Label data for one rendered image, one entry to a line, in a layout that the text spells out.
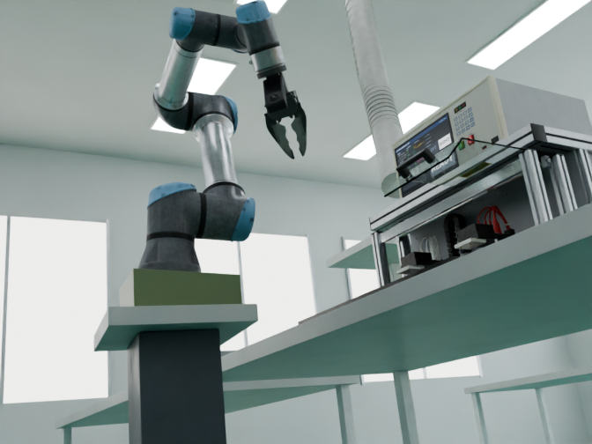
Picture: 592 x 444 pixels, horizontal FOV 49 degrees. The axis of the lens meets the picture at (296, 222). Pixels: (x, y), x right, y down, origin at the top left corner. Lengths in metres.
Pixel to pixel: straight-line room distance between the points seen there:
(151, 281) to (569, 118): 1.25
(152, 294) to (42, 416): 4.51
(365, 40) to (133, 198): 3.47
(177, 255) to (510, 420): 7.27
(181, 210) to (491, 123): 0.84
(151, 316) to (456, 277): 0.62
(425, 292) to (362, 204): 6.50
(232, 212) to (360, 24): 2.40
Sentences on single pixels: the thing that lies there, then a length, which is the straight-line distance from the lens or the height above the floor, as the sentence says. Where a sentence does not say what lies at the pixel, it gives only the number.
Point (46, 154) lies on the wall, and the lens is 6.55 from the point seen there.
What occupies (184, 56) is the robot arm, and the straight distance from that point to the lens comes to 1.66.
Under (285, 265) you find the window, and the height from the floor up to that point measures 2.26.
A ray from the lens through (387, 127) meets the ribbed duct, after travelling 3.39.
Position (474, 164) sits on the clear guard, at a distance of 1.70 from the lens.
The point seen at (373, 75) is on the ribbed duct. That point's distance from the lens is 3.63.
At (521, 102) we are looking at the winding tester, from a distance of 1.90.
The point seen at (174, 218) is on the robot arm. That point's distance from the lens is 1.56.
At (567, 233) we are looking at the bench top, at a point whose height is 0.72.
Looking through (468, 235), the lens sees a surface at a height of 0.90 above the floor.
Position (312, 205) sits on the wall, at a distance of 7.41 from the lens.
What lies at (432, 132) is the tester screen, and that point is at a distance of 1.98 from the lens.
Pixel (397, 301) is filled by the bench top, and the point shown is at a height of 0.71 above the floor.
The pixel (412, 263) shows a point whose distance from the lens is 1.86.
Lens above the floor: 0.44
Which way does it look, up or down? 19 degrees up
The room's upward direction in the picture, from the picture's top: 6 degrees counter-clockwise
